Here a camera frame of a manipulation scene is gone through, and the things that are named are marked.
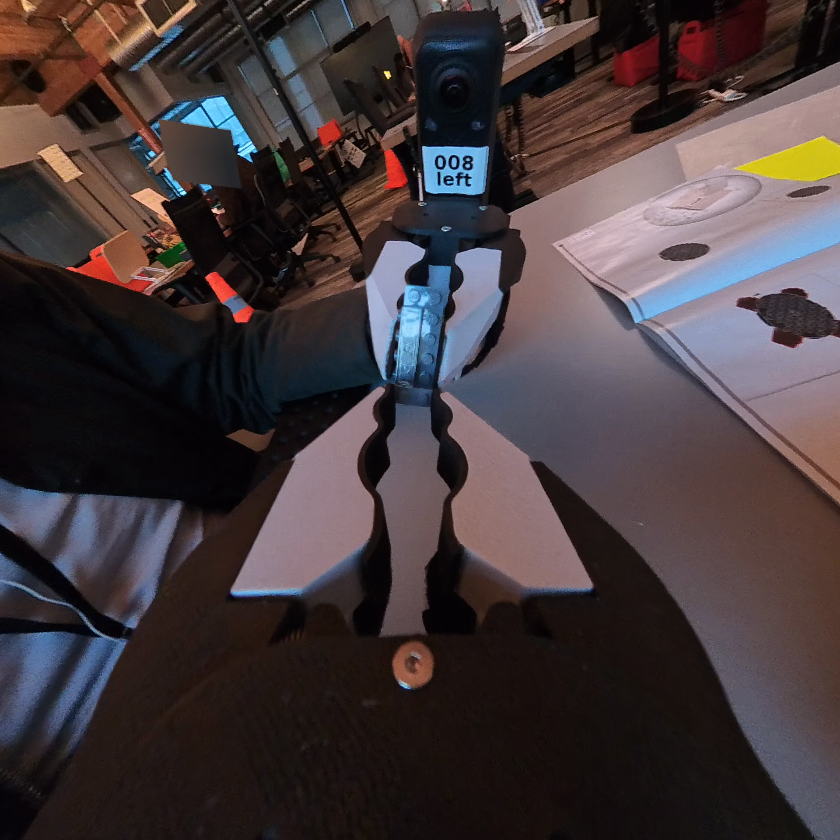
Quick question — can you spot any person's left forearm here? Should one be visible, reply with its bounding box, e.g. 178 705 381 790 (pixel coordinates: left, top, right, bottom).
0 252 388 509

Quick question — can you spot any dark screen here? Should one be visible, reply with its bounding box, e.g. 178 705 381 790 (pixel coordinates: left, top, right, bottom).
319 16 406 119

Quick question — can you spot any grey background table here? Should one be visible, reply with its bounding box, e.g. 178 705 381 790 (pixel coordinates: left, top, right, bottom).
377 16 601 155

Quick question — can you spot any black pole stand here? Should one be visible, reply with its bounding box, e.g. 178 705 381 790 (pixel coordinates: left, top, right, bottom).
630 0 702 134
225 0 368 284

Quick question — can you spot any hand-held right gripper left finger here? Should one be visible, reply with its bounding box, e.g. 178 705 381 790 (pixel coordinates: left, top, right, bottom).
228 386 396 636

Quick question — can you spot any white air vent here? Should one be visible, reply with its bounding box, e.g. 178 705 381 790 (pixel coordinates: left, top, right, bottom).
134 0 198 37

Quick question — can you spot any open instruction booklet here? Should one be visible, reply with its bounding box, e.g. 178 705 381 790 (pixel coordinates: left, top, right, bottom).
553 167 840 506

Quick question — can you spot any person's upper body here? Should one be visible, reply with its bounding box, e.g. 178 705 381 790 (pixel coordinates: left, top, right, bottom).
0 476 227 840

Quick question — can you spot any small red bin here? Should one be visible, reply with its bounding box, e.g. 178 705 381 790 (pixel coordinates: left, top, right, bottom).
613 36 662 88

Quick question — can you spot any medium red bin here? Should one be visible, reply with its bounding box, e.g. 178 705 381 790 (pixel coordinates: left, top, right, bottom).
676 0 770 84

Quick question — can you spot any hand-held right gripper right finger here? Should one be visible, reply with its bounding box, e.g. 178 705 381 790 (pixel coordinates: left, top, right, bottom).
424 392 596 636

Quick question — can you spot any orange traffic cone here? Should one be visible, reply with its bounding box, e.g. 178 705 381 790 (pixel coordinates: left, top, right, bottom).
385 147 419 191
205 271 256 324

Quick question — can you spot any long grey studded plate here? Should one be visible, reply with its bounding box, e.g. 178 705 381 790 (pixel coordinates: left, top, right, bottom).
392 283 458 389

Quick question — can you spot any yellow sticky note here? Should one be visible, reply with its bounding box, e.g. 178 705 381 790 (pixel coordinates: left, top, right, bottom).
734 136 840 182

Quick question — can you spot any grey desk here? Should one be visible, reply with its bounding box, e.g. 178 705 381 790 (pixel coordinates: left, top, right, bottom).
272 62 840 840

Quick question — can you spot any white paper sheet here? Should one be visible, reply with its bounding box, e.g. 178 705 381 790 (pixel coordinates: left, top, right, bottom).
676 98 840 181

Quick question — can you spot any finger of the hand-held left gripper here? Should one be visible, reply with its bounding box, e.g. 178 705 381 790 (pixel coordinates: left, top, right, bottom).
437 246 511 389
365 240 427 383

